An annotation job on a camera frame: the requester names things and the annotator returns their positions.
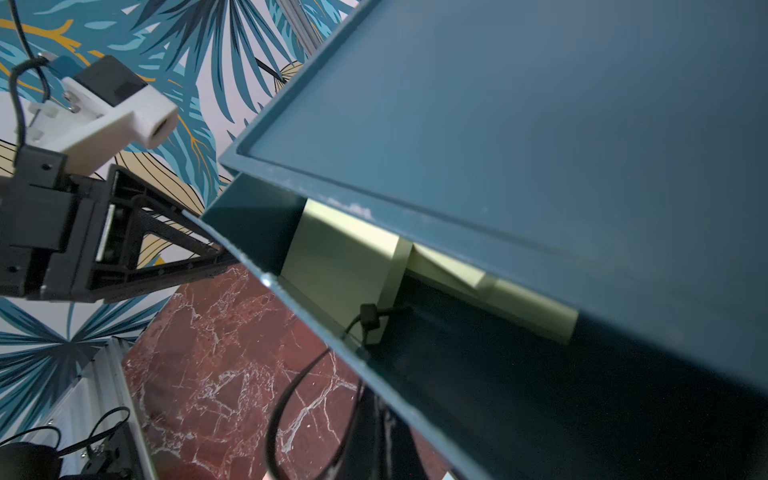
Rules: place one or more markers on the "green sticky note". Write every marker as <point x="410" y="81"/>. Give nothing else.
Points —
<point x="337" y="262"/>
<point x="542" y="315"/>

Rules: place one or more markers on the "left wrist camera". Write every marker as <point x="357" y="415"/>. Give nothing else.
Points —
<point x="108" y="107"/>

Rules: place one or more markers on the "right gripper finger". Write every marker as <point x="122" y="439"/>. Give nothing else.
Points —
<point x="379" y="445"/>

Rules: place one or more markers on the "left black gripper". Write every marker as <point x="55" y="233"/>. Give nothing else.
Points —
<point x="71" y="237"/>

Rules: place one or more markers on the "teal yellow drawer cabinet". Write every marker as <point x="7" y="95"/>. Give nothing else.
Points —
<point x="609" y="155"/>

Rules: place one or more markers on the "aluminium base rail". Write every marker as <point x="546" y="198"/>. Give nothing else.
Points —
<point x="99" y="387"/>

